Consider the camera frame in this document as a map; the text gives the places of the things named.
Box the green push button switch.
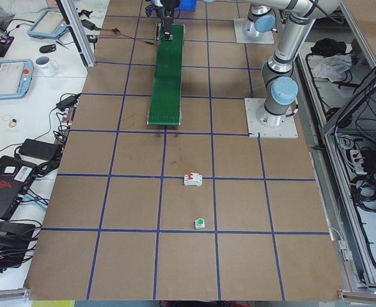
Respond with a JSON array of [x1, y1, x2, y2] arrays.
[[194, 218, 205, 230]]

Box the blue plastic bin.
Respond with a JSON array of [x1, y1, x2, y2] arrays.
[[150, 0, 197, 11]]

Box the black laptop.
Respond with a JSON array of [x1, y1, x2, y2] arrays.
[[0, 155, 37, 221]]

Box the teach pendant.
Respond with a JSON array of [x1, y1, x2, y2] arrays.
[[27, 10, 67, 39], [0, 59, 34, 100]]

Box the aluminium frame post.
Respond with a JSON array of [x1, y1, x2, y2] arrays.
[[56, 0, 96, 69]]

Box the white circuit breaker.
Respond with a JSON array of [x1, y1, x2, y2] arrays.
[[184, 172, 203, 186]]

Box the green conveyor belt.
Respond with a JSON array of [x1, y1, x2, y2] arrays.
[[147, 24, 185, 126]]

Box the far teach pendant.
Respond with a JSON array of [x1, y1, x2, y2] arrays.
[[27, 10, 67, 39]]

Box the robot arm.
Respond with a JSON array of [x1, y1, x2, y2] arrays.
[[250, 1, 340, 128], [145, 1, 276, 44]]

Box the white mug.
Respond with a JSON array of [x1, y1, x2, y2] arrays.
[[35, 56, 60, 77]]

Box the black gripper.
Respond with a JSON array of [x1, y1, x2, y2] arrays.
[[162, 16, 173, 40]]

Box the black power adapter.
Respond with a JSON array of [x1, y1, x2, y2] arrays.
[[19, 139, 62, 161]]

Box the near teach pendant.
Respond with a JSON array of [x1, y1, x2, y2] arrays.
[[0, 59, 34, 100]]

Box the red black wire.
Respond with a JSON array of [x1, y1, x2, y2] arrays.
[[97, 30, 159, 45]]

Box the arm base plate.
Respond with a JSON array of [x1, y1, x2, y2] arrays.
[[244, 98, 298, 139], [233, 19, 274, 45]]

